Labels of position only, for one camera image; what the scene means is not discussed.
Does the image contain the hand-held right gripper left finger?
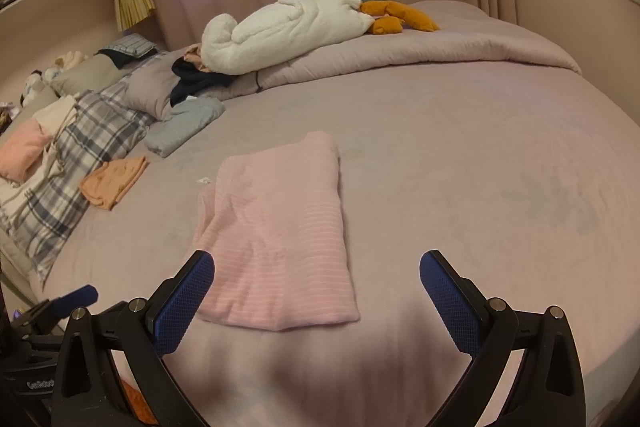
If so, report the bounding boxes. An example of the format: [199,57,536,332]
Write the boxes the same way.
[51,250,216,427]

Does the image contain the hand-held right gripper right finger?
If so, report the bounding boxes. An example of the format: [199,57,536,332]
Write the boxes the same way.
[420,250,587,427]

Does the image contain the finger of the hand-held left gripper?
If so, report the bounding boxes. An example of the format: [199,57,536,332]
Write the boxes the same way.
[50,285,98,313]
[89,300,130,319]

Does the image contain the pink knit sweater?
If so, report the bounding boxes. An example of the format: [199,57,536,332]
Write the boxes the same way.
[191,131,361,333]

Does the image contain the orange cloth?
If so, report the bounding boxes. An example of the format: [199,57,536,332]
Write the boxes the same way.
[117,379,158,425]

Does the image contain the orange folded garment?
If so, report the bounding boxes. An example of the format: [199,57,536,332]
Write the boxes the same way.
[79,156,150,212]

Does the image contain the bed with mauve sheet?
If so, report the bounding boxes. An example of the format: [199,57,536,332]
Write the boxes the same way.
[0,0,640,427]

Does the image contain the pink folded garment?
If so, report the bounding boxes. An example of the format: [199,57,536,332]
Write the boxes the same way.
[0,119,53,184]

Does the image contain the grey plaid pillow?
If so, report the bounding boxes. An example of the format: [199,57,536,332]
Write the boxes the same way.
[0,52,171,293]

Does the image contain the light blue folded garment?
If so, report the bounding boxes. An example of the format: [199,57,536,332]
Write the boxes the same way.
[145,97,226,158]

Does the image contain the cream white garment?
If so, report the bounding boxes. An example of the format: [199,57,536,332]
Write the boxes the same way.
[0,96,81,228]

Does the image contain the beige pillow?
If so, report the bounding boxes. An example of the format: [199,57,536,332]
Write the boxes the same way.
[10,84,58,118]
[50,54,126,96]

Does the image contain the mauve pillow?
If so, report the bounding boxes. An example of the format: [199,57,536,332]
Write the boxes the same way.
[124,66,201,122]

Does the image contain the white and black plush toy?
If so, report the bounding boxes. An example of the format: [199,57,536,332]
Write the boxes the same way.
[22,69,56,105]

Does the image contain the dark navy garment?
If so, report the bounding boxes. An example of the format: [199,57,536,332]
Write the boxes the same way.
[171,58,236,105]

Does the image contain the cream plush toy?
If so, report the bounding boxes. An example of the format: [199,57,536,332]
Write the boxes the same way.
[52,50,88,70]

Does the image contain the dark cloth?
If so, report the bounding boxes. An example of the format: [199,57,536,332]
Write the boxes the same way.
[95,48,138,70]

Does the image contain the small pink cloth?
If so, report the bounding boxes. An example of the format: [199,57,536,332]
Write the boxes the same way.
[184,44,211,72]

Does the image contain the mauve folded comforter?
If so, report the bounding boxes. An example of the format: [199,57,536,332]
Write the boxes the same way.
[225,0,583,95]

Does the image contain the blue striped pillow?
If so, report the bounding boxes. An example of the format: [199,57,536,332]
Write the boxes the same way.
[112,33,157,58]

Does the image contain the white goose plush toy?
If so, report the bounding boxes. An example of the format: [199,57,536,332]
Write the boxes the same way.
[201,0,441,76]

